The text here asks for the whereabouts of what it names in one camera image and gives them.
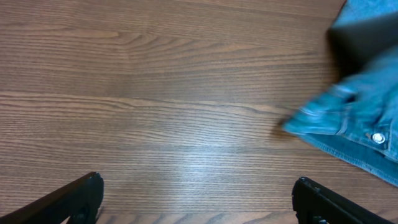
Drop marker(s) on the light blue denim jeans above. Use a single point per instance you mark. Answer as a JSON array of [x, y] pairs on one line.
[[355, 120]]

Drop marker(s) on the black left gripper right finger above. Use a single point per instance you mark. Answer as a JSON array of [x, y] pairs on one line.
[[316, 204]]

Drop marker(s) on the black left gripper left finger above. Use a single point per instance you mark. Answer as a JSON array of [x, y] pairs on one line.
[[76, 202]]

